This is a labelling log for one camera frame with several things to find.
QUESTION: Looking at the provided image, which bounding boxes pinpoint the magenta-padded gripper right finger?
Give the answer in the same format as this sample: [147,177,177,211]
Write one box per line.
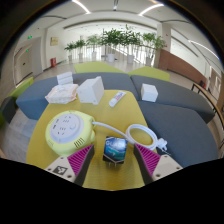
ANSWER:
[133,143,184,186]

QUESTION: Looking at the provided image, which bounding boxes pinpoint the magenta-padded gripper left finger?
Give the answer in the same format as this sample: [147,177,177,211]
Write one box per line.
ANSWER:
[43,144,96,187]

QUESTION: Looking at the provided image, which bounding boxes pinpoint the charger block with blue print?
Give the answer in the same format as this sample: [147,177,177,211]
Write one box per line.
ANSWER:
[102,135,129,168]

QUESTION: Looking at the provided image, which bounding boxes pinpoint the round yellow power strip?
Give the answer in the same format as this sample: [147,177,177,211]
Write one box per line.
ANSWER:
[44,110,97,157]

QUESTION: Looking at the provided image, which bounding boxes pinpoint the wide grey bench seat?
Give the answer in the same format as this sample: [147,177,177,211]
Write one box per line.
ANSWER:
[137,100,221,168]

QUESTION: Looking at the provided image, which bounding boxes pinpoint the small white cube box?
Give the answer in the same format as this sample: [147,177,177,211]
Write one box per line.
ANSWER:
[140,82,159,103]

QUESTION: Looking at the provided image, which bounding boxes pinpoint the small white tube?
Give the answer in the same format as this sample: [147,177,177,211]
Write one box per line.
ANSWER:
[108,90,127,108]

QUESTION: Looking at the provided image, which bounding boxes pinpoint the short grey bench seat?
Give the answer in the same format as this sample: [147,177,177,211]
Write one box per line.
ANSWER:
[130,74,216,125]

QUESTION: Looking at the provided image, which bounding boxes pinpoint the white tissue pack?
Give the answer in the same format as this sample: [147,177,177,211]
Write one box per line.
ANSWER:
[44,82,80,105]

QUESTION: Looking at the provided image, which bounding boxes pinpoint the tall white box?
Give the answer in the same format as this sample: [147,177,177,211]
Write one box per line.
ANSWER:
[76,75,106,106]

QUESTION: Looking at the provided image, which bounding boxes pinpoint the long grey bench seat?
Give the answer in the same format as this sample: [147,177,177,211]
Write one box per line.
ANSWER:
[15,72,140,121]

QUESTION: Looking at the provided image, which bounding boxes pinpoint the small green seat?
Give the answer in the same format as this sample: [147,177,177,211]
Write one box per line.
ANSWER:
[127,65,171,83]

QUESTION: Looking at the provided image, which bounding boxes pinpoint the dark grey cube seat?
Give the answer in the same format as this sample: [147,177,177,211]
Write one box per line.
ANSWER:
[0,96,18,125]

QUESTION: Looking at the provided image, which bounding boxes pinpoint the long green bench seat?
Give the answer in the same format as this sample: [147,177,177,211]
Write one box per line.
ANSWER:
[8,76,35,101]

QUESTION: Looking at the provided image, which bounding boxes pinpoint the flat green seat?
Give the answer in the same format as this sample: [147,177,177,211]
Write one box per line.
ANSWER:
[73,60,126,75]

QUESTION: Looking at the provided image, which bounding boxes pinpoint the red fire extinguisher box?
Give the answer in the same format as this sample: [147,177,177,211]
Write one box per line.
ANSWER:
[49,56,58,69]

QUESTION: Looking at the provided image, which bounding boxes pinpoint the row of potted plants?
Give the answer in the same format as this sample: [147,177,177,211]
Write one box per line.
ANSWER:
[63,24,167,66]

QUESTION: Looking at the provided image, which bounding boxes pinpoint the ceiling strip lights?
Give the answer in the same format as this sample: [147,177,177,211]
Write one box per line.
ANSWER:
[71,0,219,59]

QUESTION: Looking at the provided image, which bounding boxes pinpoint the white power strip cable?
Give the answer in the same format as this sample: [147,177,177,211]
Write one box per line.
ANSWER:
[91,121,170,152]

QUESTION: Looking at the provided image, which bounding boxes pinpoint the wooden bench with black frame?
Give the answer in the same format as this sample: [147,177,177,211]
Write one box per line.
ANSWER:
[191,82,224,122]

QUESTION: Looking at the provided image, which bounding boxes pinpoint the framed wall picture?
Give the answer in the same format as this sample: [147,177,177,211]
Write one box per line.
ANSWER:
[49,36,60,47]

